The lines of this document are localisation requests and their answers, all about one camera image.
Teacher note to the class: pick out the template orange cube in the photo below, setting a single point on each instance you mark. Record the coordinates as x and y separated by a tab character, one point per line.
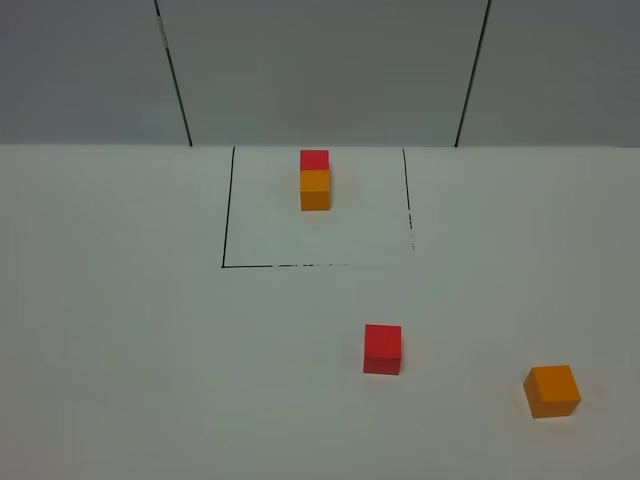
315	190

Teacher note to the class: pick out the template red cube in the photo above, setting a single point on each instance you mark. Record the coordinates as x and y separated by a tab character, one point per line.
314	160

